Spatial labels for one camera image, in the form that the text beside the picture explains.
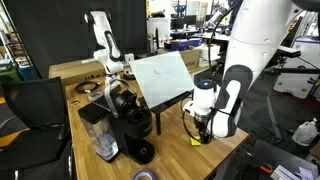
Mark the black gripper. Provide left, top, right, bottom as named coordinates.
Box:
left=194, top=120, right=212, bottom=145

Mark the white whiteboard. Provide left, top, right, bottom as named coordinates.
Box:
left=129, top=50, right=195, bottom=110

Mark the small black stand table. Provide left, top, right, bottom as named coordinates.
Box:
left=138, top=89, right=196, bottom=136

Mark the blue tape roll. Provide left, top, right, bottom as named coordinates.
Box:
left=132, top=169, right=157, bottom=180

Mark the black pod coffee machine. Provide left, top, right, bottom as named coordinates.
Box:
left=77, top=78, right=155, bottom=165

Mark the black case with stickers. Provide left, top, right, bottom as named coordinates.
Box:
left=253, top=139, right=319, bottom=180

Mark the white plastic jug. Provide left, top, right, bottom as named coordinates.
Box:
left=292, top=117, right=319, bottom=147

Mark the white machine panel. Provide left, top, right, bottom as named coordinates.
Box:
left=273, top=38, right=320, bottom=100

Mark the silver tape roll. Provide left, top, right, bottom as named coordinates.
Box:
left=87, top=91, right=104, bottom=102

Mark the black padded bench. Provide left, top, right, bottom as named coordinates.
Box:
left=266, top=44, right=320, bottom=76

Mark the long cardboard box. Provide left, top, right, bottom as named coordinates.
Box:
left=48, top=49, right=202, bottom=88

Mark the black office chair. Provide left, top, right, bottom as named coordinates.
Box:
left=0, top=77, right=73, bottom=180

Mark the blue storage bin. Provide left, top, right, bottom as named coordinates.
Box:
left=18, top=66, right=38, bottom=81

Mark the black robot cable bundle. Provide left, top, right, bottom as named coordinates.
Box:
left=180, top=6, right=234, bottom=144

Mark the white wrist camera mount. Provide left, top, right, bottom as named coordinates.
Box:
left=183, top=100, right=198, bottom=118

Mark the coiled black cable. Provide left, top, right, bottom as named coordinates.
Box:
left=73, top=80, right=102, bottom=94

